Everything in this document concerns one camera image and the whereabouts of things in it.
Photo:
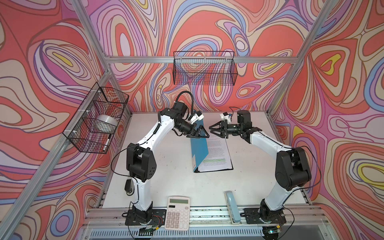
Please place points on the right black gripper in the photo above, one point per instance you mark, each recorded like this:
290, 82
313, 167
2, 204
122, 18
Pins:
222, 133

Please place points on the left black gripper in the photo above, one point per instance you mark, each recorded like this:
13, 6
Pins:
191, 134

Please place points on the blue file folder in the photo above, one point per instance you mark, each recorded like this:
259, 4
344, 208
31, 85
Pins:
199, 149

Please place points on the stack of printed papers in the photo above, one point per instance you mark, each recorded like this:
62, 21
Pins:
218, 158

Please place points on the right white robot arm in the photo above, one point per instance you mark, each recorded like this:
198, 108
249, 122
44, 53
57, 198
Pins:
292, 170

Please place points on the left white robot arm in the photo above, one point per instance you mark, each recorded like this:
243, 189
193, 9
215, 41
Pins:
140, 159

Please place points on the white desk calculator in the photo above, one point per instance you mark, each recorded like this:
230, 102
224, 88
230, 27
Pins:
178, 213

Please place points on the black grey stapler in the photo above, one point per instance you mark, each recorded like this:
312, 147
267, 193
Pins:
129, 187

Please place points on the white tape roll in basket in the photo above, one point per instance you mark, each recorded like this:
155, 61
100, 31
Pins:
106, 124

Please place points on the white marker in basket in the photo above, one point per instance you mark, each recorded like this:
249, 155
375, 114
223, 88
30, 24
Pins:
106, 145

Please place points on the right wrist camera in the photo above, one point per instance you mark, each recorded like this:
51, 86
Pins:
226, 117

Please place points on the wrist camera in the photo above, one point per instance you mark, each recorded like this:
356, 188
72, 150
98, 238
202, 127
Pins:
197, 116
226, 117

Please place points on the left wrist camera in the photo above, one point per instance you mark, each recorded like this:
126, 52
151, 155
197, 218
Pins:
197, 116

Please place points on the black wire basket back wall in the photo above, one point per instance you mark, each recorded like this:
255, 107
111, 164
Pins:
204, 68

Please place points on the black wire basket wall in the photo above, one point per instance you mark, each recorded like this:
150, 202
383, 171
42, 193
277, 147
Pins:
81, 131
204, 68

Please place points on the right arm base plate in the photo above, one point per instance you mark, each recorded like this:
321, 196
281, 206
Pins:
264, 216

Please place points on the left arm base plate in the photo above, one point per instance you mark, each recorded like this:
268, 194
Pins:
152, 217

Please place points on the black wire basket left wall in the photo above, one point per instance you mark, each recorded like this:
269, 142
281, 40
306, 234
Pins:
81, 131

